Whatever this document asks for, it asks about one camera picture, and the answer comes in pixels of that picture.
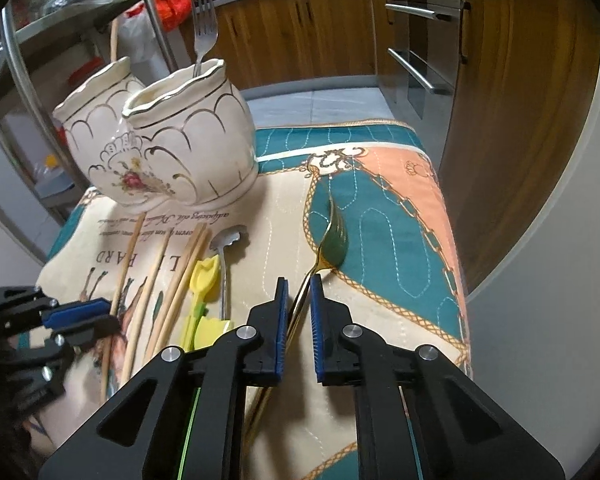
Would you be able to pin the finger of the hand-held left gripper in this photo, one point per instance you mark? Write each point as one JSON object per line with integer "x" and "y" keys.
{"x": 77, "y": 311}
{"x": 35, "y": 370}

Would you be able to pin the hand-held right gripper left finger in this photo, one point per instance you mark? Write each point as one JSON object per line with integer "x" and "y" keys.
{"x": 280, "y": 332}

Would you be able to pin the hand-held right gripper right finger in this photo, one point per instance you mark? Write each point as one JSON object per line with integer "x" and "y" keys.
{"x": 316, "y": 335}

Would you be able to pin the wooden chopstick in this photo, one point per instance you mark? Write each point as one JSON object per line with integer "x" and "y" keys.
{"x": 125, "y": 280}
{"x": 150, "y": 285}
{"x": 187, "y": 280}
{"x": 180, "y": 275}
{"x": 114, "y": 42}

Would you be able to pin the gold fork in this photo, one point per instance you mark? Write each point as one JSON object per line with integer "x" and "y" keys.
{"x": 334, "y": 245}

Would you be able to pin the yellow plastic fork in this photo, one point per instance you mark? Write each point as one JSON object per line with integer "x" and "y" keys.
{"x": 205, "y": 280}
{"x": 212, "y": 332}

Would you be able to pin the silver spoon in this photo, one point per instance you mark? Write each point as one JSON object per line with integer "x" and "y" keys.
{"x": 228, "y": 239}

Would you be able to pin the white ceramic double utensil holder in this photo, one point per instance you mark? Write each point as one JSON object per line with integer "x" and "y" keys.
{"x": 195, "y": 150}

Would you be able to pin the printed teal tablecloth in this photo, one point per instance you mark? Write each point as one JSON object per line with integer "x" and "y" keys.
{"x": 280, "y": 240}

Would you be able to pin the white plastic bag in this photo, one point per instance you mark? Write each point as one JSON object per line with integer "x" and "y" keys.
{"x": 135, "y": 35}

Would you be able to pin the metal shelf rack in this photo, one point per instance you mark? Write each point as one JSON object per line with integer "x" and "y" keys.
{"x": 70, "y": 22}

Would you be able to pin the wooden base cabinets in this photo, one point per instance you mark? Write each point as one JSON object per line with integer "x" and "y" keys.
{"x": 290, "y": 35}

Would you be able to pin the wooden side cabinet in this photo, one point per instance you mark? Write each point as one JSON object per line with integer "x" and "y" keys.
{"x": 520, "y": 110}

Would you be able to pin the silver fork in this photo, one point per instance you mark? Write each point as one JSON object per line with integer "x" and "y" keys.
{"x": 205, "y": 35}

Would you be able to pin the stainless steel oven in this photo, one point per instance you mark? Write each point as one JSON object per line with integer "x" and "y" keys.
{"x": 420, "y": 45}

